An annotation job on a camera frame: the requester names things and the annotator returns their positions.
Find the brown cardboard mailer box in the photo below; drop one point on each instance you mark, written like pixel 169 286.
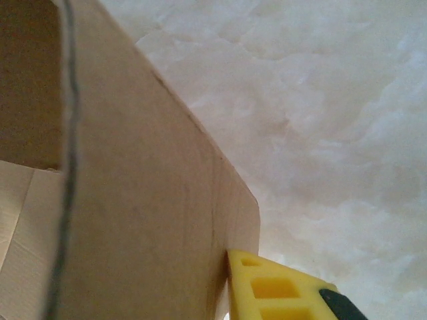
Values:
pixel 133 200

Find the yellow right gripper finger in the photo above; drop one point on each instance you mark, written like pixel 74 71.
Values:
pixel 267 293

